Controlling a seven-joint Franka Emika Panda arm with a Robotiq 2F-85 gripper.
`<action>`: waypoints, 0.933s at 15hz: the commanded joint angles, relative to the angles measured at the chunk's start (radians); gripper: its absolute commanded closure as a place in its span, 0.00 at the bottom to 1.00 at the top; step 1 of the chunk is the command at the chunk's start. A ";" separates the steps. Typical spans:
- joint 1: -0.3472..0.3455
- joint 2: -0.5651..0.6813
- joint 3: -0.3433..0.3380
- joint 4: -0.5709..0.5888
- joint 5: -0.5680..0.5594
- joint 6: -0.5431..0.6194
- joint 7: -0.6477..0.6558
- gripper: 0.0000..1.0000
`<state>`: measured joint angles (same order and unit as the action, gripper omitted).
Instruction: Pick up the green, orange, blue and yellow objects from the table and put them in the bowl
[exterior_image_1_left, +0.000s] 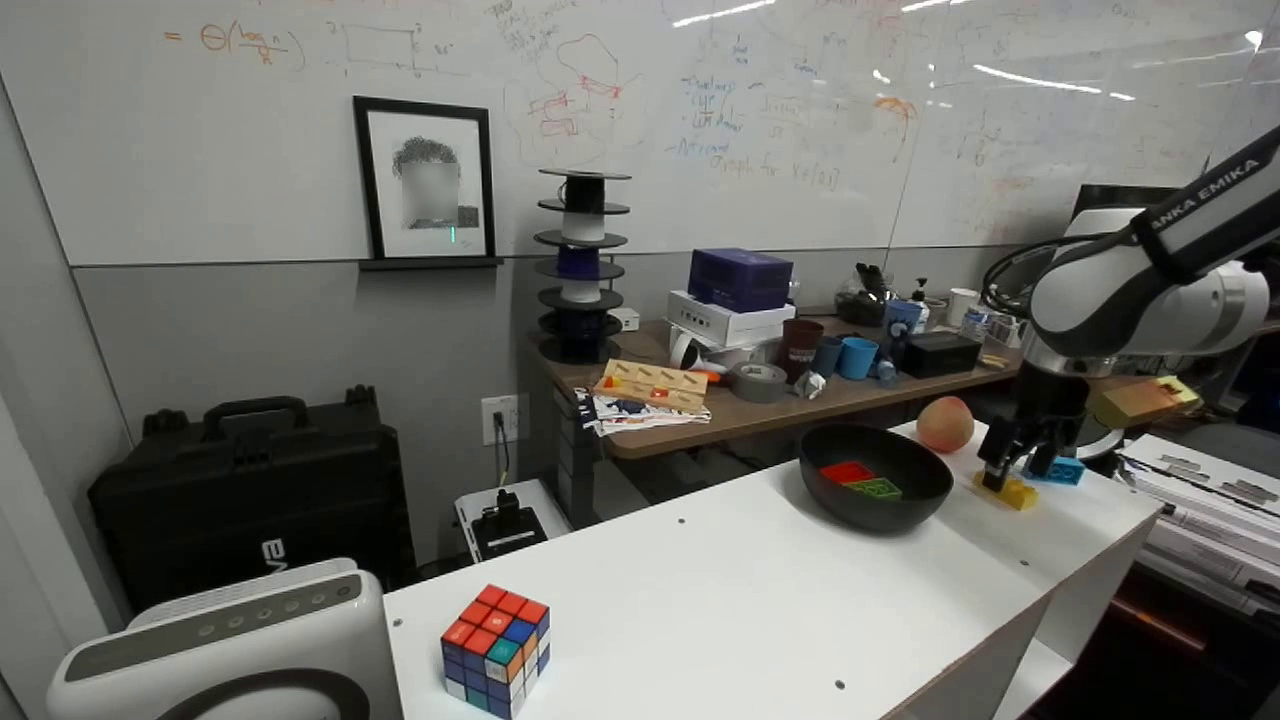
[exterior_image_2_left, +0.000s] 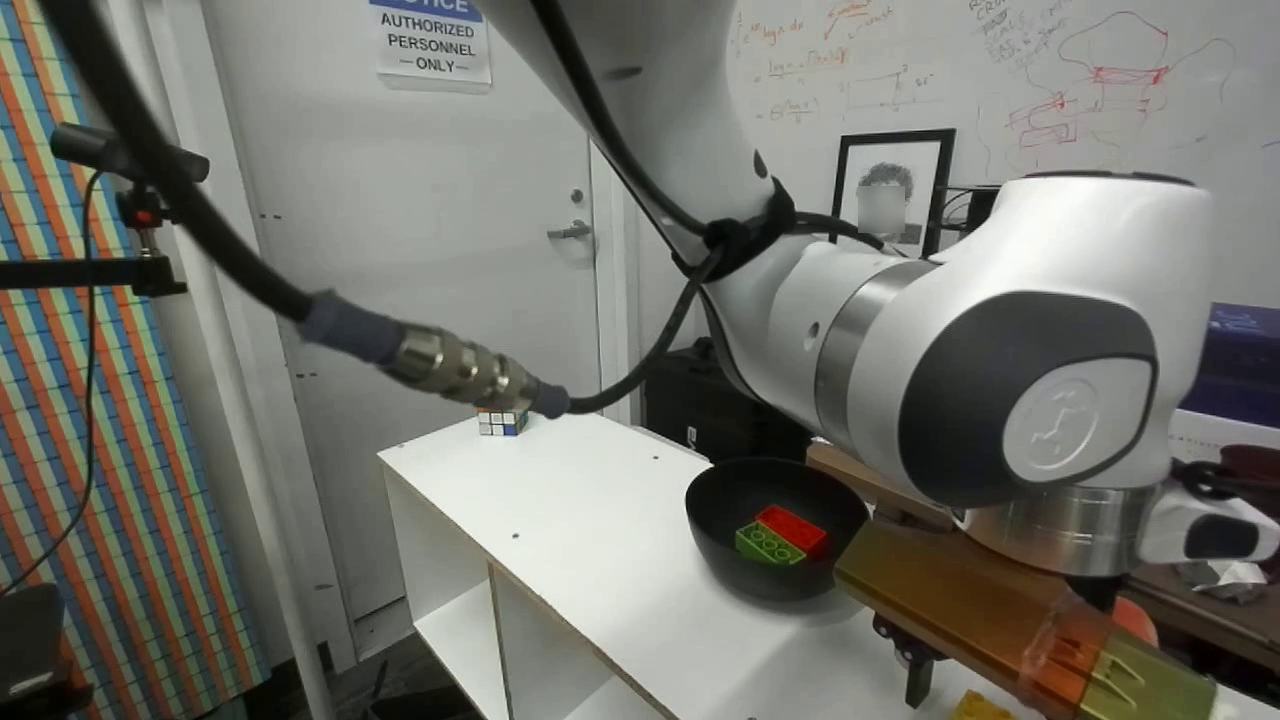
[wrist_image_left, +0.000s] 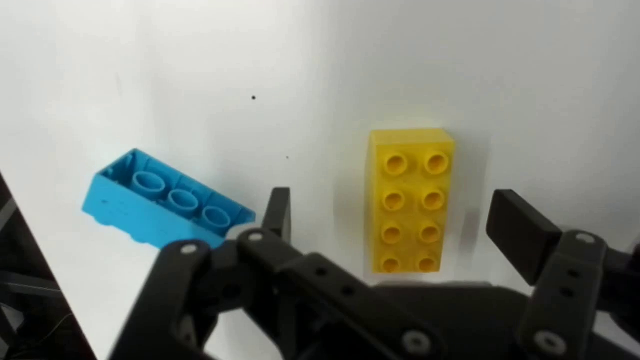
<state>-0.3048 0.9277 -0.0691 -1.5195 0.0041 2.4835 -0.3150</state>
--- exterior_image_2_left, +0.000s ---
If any yellow toy brick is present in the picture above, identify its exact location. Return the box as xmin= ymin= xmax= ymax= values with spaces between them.
xmin=948 ymin=687 xmax=1020 ymax=720

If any red orange toy brick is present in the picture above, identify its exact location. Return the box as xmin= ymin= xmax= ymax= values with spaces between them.
xmin=758 ymin=499 xmax=837 ymax=560

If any green toy brick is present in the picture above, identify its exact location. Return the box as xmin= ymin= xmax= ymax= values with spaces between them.
xmin=729 ymin=518 xmax=813 ymax=573

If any black bowl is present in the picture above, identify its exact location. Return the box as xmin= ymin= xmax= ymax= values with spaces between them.
xmin=680 ymin=457 xmax=874 ymax=618

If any crumpled silver foil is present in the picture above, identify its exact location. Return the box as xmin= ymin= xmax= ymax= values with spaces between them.
xmin=1171 ymin=557 xmax=1271 ymax=606

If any black hard carrying case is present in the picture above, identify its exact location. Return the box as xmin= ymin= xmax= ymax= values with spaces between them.
xmin=636 ymin=336 xmax=803 ymax=465

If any white cardboard box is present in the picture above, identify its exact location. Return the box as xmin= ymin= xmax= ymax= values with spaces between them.
xmin=1171 ymin=408 xmax=1280 ymax=465

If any dark maroon cup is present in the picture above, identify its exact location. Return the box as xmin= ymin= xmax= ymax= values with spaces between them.
xmin=1216 ymin=439 xmax=1280 ymax=503

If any purple box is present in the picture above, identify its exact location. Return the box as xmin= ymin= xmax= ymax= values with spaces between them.
xmin=1181 ymin=300 xmax=1280 ymax=434

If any black framed portrait picture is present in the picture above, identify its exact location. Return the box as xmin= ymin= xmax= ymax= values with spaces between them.
xmin=829 ymin=124 xmax=960 ymax=265

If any black core filament spool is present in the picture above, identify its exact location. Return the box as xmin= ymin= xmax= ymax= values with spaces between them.
xmin=953 ymin=181 xmax=1009 ymax=234

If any white door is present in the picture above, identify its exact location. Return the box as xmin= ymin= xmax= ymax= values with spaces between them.
xmin=198 ymin=0 xmax=633 ymax=643

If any colourful striped panel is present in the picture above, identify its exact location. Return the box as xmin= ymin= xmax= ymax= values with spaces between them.
xmin=0 ymin=0 xmax=293 ymax=720

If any authorized personnel sign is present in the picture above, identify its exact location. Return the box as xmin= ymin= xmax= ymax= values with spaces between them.
xmin=369 ymin=0 xmax=501 ymax=94

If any black object on floor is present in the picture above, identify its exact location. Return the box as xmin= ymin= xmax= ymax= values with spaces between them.
xmin=0 ymin=581 xmax=71 ymax=720

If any amber wrist camera box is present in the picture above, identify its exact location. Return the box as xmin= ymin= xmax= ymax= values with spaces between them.
xmin=832 ymin=512 xmax=1219 ymax=720

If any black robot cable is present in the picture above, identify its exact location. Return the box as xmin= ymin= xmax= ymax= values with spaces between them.
xmin=37 ymin=0 xmax=925 ymax=426

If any thin black camera cable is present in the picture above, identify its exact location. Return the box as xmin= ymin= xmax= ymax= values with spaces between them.
xmin=0 ymin=169 xmax=112 ymax=596

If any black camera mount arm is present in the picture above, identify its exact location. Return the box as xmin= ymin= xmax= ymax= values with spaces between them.
xmin=0 ymin=183 xmax=194 ymax=300

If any black exterior camera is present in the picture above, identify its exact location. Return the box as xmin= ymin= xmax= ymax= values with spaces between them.
xmin=48 ymin=121 xmax=213 ymax=192

